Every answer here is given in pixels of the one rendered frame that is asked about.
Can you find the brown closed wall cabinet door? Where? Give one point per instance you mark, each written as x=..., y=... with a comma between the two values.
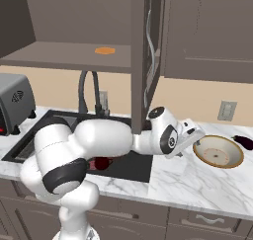
x=210, y=30

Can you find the orange flat object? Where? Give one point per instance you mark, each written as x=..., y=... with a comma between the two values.
x=105, y=50

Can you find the grey toaster oven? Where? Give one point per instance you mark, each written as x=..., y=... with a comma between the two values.
x=15, y=99

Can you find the brown base cabinet door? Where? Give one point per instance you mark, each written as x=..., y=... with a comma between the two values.
x=131, y=232
x=29, y=217

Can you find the white bowl with tan rim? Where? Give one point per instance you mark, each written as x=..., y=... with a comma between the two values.
x=219, y=153

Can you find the dark grey tap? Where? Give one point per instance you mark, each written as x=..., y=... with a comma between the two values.
x=82, y=92

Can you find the black sink basin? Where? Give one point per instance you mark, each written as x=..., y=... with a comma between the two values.
x=138, y=166

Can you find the brown open wall cabinet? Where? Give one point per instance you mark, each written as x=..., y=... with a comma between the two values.
x=66, y=26

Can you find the grey wall socket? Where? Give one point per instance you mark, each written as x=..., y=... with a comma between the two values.
x=227, y=110
x=103, y=99

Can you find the dark purple aubergine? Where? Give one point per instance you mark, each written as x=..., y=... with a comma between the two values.
x=243, y=142

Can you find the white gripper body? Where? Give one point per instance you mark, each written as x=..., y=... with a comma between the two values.
x=189, y=141

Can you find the dark red mug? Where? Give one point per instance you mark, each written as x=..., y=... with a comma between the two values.
x=100, y=164

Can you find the brown drawer front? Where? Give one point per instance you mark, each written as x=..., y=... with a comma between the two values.
x=138, y=211
x=230, y=229

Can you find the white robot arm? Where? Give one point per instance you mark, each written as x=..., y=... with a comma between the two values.
x=102, y=137

